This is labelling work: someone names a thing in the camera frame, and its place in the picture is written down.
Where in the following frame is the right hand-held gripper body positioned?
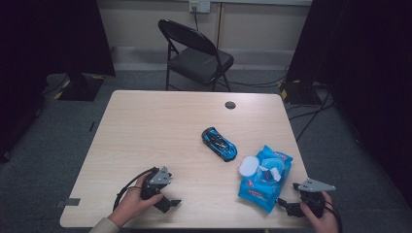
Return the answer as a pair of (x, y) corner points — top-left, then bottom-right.
(292, 178), (336, 218)

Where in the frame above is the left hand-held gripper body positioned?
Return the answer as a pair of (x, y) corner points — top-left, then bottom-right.
(140, 166), (173, 200)

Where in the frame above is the blue wet wipes pack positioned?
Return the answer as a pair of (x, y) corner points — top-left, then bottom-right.
(237, 145), (294, 215)

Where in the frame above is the blue toy car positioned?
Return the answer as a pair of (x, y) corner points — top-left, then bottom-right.
(201, 126), (238, 163)

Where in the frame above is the person's left hand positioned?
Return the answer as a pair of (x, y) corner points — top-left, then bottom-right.
(108, 176), (165, 228)

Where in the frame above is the person's right hand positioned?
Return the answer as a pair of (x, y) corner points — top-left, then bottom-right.
(299, 191), (340, 233)

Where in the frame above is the grey tape strip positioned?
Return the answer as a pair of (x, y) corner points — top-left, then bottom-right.
(54, 197), (82, 209)

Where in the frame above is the black stand base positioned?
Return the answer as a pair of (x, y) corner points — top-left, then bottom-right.
(279, 79), (323, 106)
(57, 73), (105, 102)

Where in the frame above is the black folding chair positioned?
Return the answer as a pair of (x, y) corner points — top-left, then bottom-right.
(157, 18), (235, 92)

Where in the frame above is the black curtain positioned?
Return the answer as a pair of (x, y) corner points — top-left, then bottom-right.
(286, 0), (412, 208)
(0, 0), (117, 156)

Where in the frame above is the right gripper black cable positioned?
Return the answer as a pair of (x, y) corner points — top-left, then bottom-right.
(324, 200), (344, 233)

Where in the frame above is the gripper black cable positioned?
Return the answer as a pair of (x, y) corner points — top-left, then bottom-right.
(324, 200), (344, 233)
(112, 167), (157, 212)

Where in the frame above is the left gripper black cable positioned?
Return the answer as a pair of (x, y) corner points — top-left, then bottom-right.
(112, 167), (157, 212)

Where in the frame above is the black floor cables bundle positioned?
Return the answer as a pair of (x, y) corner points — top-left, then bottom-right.
(287, 90), (335, 143)

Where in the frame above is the black floor cable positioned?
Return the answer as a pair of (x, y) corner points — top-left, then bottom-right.
(226, 75), (289, 89)

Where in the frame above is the wall conduit pipe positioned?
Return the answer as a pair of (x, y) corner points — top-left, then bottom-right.
(216, 3), (224, 50)

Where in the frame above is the white wall outlet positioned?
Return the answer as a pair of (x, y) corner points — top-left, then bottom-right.
(189, 0), (212, 14)

